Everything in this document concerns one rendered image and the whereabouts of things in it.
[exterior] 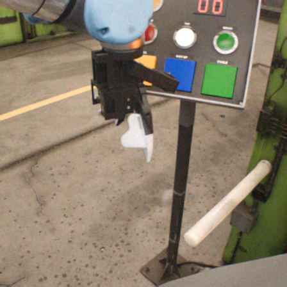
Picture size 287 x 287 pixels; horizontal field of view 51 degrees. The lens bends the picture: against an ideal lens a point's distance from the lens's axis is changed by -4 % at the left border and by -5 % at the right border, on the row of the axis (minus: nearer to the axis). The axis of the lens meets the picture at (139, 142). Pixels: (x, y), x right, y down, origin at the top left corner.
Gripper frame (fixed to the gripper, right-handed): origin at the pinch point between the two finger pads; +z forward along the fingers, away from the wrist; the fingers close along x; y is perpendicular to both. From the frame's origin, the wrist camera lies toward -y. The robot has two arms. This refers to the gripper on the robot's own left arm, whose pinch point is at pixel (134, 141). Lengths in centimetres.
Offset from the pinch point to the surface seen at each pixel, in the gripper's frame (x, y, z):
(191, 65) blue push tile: -10.7, -20.1, -9.9
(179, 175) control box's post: -19.8, -25.9, 33.0
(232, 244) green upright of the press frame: -12, -54, 78
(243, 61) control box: -3.4, -30.1, -12.0
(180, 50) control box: -14.7, -19.6, -12.6
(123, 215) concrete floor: -63, -22, 93
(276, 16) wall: -428, -542, 84
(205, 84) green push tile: -6.3, -21.7, -6.5
